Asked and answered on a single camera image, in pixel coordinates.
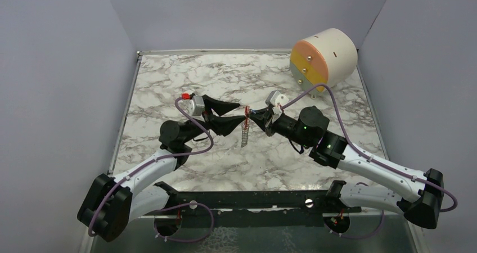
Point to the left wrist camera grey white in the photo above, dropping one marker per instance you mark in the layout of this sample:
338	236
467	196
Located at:
196	105

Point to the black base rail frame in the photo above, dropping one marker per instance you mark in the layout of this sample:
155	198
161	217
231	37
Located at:
175	209

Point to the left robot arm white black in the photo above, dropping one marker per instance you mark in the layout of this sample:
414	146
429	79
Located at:
141	176

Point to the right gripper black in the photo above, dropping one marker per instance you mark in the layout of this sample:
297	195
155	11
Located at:
265	124

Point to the round cream drawer cabinet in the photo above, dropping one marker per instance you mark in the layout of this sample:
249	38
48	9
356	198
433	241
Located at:
328	57

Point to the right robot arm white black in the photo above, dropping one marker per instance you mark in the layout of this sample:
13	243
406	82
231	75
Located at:
413	193

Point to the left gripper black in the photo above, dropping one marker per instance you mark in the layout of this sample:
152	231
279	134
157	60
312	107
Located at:
220	125

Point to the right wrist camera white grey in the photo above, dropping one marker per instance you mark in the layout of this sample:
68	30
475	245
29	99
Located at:
276	100

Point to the silver red wristlet keychain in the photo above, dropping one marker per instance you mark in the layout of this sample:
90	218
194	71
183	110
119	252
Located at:
245	127

